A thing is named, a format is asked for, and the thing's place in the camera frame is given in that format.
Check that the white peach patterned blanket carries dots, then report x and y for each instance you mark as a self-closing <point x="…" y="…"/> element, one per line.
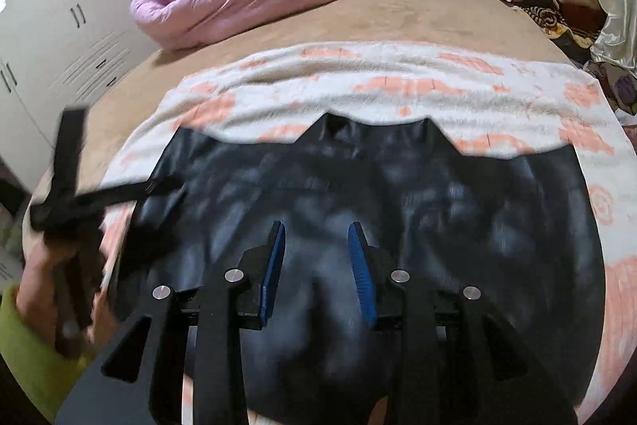
<point x="486" y="104"/>

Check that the beige plush bedspread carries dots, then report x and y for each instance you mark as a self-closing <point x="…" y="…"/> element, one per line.
<point x="481" y="26"/>

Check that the green sleeve cuff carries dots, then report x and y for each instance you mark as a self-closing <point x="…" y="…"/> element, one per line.
<point x="35" y="376"/>

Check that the white wardrobe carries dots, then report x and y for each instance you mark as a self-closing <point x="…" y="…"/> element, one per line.
<point x="54" y="54"/>

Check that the clothes heap by curtain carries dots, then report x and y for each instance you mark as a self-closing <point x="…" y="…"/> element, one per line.
<point x="618" y="85"/>

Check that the left hand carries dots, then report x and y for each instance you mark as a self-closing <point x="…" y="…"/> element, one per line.
<point x="35" y="297"/>

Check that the cream satin curtain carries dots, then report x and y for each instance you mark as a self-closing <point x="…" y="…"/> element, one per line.
<point x="616" y="43"/>

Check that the black leather jacket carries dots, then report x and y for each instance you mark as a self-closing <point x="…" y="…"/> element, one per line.
<point x="520" y="229"/>

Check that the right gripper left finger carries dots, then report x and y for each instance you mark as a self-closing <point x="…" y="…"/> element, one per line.
<point x="137" y="377"/>

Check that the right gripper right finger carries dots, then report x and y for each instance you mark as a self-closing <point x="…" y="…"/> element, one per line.
<point x="458" y="360"/>

